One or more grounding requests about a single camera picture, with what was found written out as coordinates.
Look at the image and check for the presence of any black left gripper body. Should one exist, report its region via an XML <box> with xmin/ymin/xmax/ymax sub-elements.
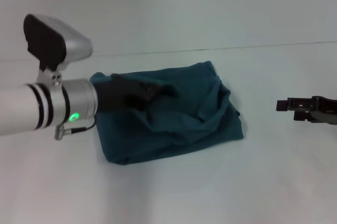
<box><xmin>92</xmin><ymin>73</ymin><xmax>162</xmax><ymax>113</ymax></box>

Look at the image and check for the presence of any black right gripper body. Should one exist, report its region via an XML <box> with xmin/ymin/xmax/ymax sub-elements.
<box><xmin>310</xmin><ymin>95</ymin><xmax>337</xmax><ymax>125</ymax></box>

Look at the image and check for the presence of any teal blue shirt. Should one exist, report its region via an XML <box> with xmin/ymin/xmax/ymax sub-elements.
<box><xmin>90</xmin><ymin>60</ymin><xmax>244</xmax><ymax>166</ymax></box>

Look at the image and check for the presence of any left gripper cable with plug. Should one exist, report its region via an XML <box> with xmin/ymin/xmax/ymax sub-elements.
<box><xmin>54</xmin><ymin>115</ymin><xmax>97</xmax><ymax>141</ymax></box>

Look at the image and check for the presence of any silver camera mount bracket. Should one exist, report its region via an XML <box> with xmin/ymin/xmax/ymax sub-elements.
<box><xmin>35</xmin><ymin>62</ymin><xmax>63</xmax><ymax>94</ymax></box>

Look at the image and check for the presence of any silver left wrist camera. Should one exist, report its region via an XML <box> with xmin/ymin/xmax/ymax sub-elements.
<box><xmin>23</xmin><ymin>14</ymin><xmax>94</xmax><ymax>71</ymax></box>

